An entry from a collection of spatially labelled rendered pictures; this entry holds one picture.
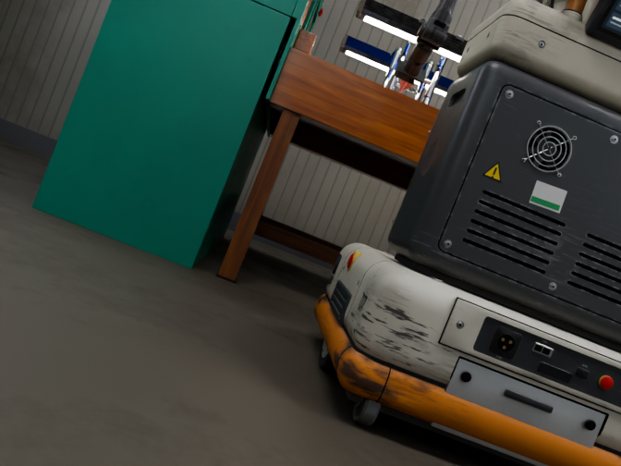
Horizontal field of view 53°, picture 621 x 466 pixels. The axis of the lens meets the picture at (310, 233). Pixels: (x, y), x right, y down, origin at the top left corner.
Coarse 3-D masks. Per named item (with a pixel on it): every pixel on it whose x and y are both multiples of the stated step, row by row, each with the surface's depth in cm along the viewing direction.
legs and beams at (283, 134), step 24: (288, 120) 199; (288, 144) 199; (264, 168) 199; (264, 192) 200; (240, 216) 200; (264, 216) 315; (240, 240) 200; (288, 240) 260; (312, 240) 318; (240, 264) 201
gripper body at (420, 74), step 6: (402, 60) 213; (408, 60) 207; (402, 66) 211; (408, 66) 208; (414, 66) 206; (420, 66) 206; (396, 72) 209; (402, 72) 209; (408, 72) 209; (414, 72) 208; (420, 72) 212; (414, 78) 209; (420, 78) 210
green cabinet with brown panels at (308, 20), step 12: (252, 0) 191; (264, 0) 191; (276, 0) 191; (288, 0) 192; (300, 0) 192; (312, 0) 240; (288, 12) 192; (300, 12) 192; (312, 12) 265; (300, 24) 203; (312, 24) 319; (288, 36) 217
